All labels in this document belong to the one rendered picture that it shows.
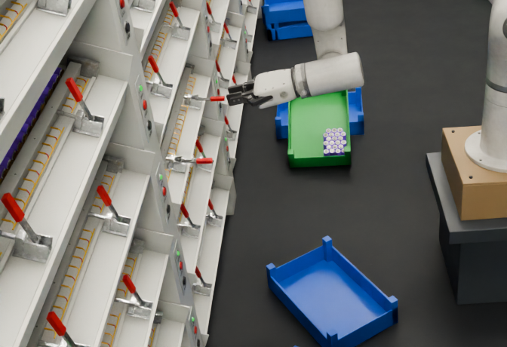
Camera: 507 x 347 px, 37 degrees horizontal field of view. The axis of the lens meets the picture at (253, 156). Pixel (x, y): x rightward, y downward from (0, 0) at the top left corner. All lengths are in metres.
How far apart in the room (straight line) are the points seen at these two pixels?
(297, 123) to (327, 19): 0.88
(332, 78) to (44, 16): 0.93
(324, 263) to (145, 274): 0.79
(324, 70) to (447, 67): 1.26
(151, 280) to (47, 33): 0.60
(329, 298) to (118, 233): 0.90
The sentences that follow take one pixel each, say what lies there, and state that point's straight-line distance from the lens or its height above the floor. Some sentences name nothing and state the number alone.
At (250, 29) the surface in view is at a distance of 3.19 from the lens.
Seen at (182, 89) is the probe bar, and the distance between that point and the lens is 1.93.
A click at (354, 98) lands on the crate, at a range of 2.78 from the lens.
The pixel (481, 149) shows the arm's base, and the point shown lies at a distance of 1.87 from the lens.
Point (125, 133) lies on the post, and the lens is 1.34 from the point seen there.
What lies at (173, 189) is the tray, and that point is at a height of 0.49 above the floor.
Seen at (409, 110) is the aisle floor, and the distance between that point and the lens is 2.75.
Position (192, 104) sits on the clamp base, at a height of 0.50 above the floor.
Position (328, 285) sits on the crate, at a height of 0.00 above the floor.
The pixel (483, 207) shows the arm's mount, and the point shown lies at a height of 0.32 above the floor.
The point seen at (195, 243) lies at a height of 0.29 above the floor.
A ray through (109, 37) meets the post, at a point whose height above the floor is 0.95.
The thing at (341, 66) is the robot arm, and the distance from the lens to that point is 1.82.
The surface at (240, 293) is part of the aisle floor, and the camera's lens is 2.08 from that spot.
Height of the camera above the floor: 1.46
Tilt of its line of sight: 35 degrees down
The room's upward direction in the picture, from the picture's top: 8 degrees counter-clockwise
